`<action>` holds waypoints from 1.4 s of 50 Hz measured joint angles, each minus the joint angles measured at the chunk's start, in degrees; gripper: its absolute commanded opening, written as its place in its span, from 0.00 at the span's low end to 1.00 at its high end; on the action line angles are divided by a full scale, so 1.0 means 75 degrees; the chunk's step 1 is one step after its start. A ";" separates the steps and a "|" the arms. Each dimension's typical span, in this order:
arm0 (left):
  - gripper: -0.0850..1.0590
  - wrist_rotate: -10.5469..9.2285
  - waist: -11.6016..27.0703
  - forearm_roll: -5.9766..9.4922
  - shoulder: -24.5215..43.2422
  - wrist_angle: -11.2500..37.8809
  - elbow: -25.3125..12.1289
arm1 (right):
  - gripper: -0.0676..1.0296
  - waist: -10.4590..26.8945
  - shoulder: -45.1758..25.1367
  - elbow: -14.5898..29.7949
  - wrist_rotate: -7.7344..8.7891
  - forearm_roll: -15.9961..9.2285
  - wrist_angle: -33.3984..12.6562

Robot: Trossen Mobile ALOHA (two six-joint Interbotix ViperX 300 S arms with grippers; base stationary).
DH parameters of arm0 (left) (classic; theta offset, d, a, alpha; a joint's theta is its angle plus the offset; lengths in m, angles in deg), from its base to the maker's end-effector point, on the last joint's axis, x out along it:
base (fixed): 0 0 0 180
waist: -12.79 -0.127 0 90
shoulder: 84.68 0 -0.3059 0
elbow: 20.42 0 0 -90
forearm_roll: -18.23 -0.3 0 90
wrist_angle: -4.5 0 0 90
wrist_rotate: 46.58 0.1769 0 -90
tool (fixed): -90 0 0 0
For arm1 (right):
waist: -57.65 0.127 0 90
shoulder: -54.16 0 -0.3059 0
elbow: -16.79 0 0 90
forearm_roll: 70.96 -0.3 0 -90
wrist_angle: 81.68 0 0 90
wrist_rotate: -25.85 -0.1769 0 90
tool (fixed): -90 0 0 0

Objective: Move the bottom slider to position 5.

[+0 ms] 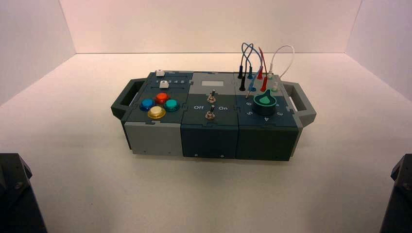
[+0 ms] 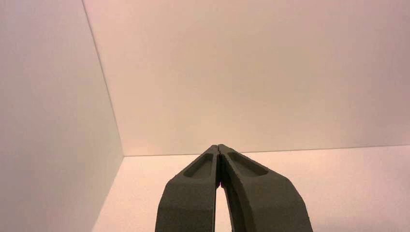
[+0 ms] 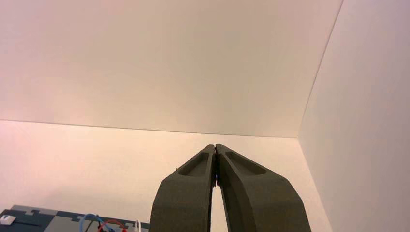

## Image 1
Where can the white slider knob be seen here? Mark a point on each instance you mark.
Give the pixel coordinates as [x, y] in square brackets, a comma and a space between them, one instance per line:
[164, 84]
[159, 73]

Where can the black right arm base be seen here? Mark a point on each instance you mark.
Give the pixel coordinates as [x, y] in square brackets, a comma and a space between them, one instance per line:
[400, 199]

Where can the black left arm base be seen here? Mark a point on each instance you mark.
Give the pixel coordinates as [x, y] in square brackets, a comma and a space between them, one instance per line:
[16, 202]

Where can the grey and teal control box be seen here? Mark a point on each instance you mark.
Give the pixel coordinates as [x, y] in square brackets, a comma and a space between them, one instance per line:
[209, 141]

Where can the small grey display screen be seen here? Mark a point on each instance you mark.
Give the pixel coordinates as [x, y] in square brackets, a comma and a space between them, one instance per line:
[212, 84]

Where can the green push button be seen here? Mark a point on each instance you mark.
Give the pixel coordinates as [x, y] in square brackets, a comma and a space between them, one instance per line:
[172, 104]

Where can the red push button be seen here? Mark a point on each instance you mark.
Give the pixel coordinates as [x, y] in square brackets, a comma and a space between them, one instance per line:
[162, 97]

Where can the yellow push button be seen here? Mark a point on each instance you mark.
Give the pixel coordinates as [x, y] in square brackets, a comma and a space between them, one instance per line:
[156, 112]

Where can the green rotary knob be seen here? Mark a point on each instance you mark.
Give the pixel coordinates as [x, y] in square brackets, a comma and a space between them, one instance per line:
[264, 104]

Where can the blue push button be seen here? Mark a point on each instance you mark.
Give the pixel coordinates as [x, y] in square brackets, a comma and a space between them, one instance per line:
[147, 104]

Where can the metal toggle switch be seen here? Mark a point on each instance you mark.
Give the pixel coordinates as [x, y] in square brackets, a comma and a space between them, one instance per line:
[210, 113]
[211, 96]

